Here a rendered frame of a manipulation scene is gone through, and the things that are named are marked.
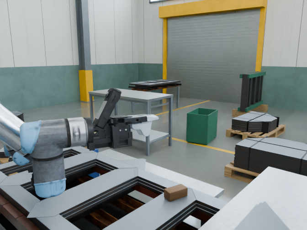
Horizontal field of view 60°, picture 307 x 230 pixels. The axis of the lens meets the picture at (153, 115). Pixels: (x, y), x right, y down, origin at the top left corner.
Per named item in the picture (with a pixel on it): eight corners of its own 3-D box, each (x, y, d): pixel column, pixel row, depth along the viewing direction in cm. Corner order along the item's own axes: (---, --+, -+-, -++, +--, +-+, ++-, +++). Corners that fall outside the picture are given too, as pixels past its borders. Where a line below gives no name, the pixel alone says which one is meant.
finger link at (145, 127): (158, 133, 79) (129, 137, 75) (157, 113, 78) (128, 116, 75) (163, 134, 76) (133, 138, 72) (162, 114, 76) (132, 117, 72)
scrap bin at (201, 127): (194, 133, 565) (196, 107, 552) (216, 137, 543) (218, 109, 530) (183, 142, 513) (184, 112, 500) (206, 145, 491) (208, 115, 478)
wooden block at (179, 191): (181, 191, 153) (181, 183, 152) (187, 196, 148) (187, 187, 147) (163, 196, 147) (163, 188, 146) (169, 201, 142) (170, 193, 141)
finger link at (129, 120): (142, 121, 77) (113, 124, 73) (142, 115, 77) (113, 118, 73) (149, 122, 73) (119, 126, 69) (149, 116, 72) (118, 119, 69)
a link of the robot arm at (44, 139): (22, 151, 68) (19, 118, 66) (67, 145, 73) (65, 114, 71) (22, 162, 61) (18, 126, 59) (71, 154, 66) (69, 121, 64)
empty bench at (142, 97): (90, 138, 532) (88, 91, 512) (116, 131, 585) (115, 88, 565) (147, 156, 440) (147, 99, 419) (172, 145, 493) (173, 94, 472)
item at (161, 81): (127, 112, 786) (126, 83, 768) (161, 104, 912) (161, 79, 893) (149, 115, 734) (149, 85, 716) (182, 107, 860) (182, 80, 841)
